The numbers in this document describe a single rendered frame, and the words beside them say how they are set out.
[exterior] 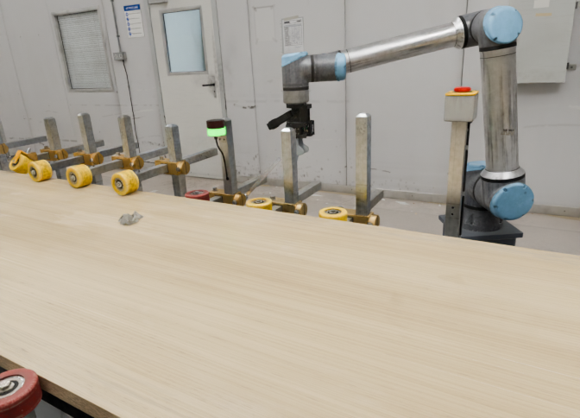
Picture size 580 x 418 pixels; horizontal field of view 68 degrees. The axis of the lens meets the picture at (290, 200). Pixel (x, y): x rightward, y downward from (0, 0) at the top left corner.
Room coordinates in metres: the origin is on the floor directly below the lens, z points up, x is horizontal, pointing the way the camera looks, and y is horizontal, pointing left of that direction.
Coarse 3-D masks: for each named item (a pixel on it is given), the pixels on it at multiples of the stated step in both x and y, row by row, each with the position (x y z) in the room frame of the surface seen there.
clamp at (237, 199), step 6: (210, 192) 1.51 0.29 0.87; (216, 192) 1.50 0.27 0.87; (222, 192) 1.50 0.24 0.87; (240, 192) 1.49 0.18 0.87; (210, 198) 1.51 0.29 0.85; (222, 198) 1.48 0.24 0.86; (228, 198) 1.46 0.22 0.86; (234, 198) 1.46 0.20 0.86; (240, 198) 1.46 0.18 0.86; (234, 204) 1.44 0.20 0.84; (240, 204) 1.45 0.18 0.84
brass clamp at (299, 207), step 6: (276, 198) 1.41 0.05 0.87; (282, 198) 1.40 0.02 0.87; (276, 204) 1.36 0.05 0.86; (282, 204) 1.35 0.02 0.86; (288, 204) 1.34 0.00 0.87; (294, 204) 1.33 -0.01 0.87; (300, 204) 1.33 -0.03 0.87; (282, 210) 1.35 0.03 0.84; (288, 210) 1.34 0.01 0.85; (294, 210) 1.33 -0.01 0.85; (300, 210) 1.32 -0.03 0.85; (306, 210) 1.35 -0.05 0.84
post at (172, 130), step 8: (168, 128) 1.60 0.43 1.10; (176, 128) 1.61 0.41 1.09; (168, 136) 1.60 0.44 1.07; (176, 136) 1.61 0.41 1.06; (168, 144) 1.60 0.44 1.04; (176, 144) 1.60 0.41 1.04; (168, 152) 1.61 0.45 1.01; (176, 152) 1.60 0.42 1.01; (176, 160) 1.59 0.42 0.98; (176, 176) 1.59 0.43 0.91; (184, 176) 1.62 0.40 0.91; (176, 184) 1.60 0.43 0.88; (184, 184) 1.61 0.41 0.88; (176, 192) 1.60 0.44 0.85; (184, 192) 1.61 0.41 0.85
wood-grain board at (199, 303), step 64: (0, 192) 1.56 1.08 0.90; (64, 192) 1.51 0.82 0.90; (0, 256) 0.96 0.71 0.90; (64, 256) 0.94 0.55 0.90; (128, 256) 0.92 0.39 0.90; (192, 256) 0.91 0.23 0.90; (256, 256) 0.89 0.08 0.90; (320, 256) 0.87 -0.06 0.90; (384, 256) 0.85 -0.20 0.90; (448, 256) 0.84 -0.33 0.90; (512, 256) 0.82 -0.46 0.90; (576, 256) 0.81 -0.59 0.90; (0, 320) 0.68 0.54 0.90; (64, 320) 0.67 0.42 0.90; (128, 320) 0.66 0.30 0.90; (192, 320) 0.65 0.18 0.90; (256, 320) 0.64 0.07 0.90; (320, 320) 0.63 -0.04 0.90; (384, 320) 0.62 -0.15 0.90; (448, 320) 0.61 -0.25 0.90; (512, 320) 0.60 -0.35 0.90; (576, 320) 0.59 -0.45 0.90; (64, 384) 0.51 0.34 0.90; (128, 384) 0.50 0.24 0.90; (192, 384) 0.49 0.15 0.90; (256, 384) 0.49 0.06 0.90; (320, 384) 0.48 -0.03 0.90; (384, 384) 0.47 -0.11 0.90; (448, 384) 0.47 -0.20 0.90; (512, 384) 0.46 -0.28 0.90; (576, 384) 0.45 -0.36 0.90
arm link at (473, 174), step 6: (468, 162) 1.74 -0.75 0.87; (474, 162) 1.73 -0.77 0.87; (480, 162) 1.72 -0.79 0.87; (468, 168) 1.70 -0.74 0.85; (474, 168) 1.67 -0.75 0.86; (480, 168) 1.65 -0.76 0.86; (468, 174) 1.70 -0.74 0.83; (474, 174) 1.67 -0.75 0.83; (480, 174) 1.64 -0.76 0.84; (468, 180) 1.69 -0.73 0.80; (474, 180) 1.65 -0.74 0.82; (468, 186) 1.68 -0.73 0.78; (474, 186) 1.63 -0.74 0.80; (468, 192) 1.68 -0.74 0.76; (474, 192) 1.62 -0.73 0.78; (468, 198) 1.69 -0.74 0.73; (474, 198) 1.64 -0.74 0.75; (468, 204) 1.68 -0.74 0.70; (474, 204) 1.66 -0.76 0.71
